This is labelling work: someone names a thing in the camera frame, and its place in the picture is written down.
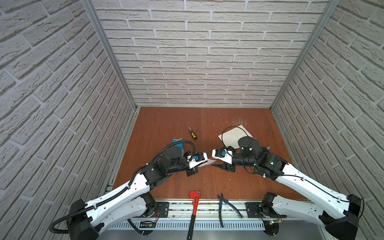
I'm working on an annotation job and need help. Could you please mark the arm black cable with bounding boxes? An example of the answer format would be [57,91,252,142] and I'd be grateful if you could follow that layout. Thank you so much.
[221,125,365,220]
[48,140,197,235]

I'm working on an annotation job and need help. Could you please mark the pink white letter card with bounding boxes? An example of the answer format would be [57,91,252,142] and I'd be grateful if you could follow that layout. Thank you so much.
[197,159,217,168]

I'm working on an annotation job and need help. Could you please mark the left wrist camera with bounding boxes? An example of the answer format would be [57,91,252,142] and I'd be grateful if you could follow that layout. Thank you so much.
[187,153,209,169]

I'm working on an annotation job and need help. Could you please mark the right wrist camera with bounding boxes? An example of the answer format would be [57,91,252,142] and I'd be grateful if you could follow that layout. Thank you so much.
[212,148,233,165]

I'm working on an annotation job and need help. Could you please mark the black yellow stubby screwdriver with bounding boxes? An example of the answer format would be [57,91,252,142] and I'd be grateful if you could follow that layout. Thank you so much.
[188,127,198,140]

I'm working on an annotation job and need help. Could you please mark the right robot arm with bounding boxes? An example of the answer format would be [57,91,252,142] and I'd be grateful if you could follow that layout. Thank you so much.
[212,136,364,240]

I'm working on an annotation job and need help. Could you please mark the red pipe wrench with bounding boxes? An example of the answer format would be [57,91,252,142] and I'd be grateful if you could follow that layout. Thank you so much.
[187,191,201,240]

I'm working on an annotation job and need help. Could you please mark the blue handled pliers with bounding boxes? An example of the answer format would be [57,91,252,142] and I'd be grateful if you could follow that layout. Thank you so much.
[217,193,244,229]

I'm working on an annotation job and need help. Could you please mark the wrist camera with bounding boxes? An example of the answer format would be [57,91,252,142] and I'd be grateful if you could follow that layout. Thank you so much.
[187,153,209,169]
[212,148,233,165]

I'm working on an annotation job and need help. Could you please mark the cream envelope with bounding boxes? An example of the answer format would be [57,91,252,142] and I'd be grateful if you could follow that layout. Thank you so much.
[218,125,253,149]

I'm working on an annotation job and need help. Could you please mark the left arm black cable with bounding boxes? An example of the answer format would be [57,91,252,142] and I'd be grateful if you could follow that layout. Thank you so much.
[48,140,197,235]

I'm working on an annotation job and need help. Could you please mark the blue grey work glove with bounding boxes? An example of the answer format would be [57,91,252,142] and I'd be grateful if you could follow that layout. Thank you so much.
[173,138,184,153]

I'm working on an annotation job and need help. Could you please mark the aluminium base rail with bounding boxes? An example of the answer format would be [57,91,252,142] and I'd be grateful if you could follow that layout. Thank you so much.
[78,191,340,240]

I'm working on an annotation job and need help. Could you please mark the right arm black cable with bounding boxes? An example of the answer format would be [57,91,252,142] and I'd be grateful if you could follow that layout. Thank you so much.
[221,125,365,220]

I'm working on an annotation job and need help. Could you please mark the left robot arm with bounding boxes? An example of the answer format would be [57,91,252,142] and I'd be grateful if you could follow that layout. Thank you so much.
[64,146,210,240]

